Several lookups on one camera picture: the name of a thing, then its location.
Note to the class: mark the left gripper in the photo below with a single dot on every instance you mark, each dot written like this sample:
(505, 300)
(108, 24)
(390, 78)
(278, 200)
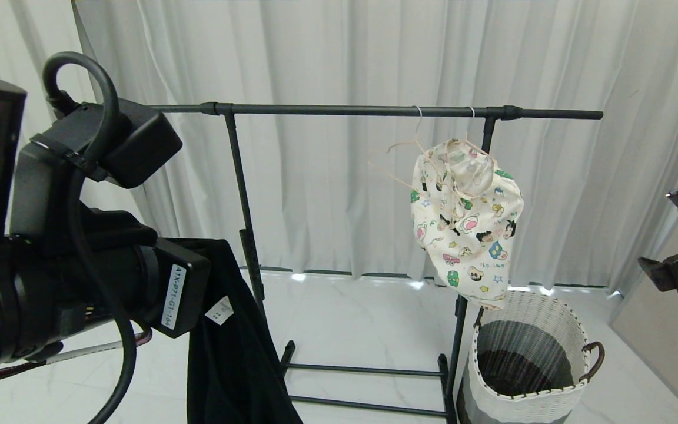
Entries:
(39, 300)

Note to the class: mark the cream printed garment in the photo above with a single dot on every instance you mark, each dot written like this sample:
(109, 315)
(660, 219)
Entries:
(468, 247)

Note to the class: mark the white laundry basket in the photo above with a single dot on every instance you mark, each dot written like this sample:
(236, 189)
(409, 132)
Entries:
(527, 330)

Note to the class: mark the black garment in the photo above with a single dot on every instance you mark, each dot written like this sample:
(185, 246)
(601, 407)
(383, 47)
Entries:
(233, 365)

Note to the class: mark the white curtain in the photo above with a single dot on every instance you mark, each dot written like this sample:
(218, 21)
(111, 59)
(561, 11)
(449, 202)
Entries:
(15, 35)
(327, 59)

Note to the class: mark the black clothes rack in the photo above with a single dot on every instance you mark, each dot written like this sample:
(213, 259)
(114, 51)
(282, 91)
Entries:
(345, 110)

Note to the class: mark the pink clothes hanger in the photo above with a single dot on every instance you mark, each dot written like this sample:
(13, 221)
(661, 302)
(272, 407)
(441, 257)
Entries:
(416, 141)
(480, 148)

